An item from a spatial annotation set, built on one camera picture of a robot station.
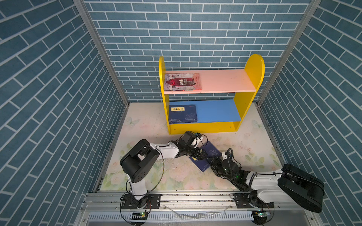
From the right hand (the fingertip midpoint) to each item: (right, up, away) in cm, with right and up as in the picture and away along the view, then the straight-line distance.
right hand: (205, 160), depth 84 cm
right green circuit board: (+28, -23, -12) cm, 38 cm away
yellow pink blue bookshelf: (0, +39, +35) cm, 53 cm away
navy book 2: (+5, +3, +8) cm, 10 cm away
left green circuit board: (-34, -25, -12) cm, 44 cm away
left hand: (-1, +2, +5) cm, 5 cm away
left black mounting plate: (-30, -18, -11) cm, 36 cm away
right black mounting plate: (+18, -18, -11) cm, 28 cm away
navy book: (-15, +28, +8) cm, 33 cm away
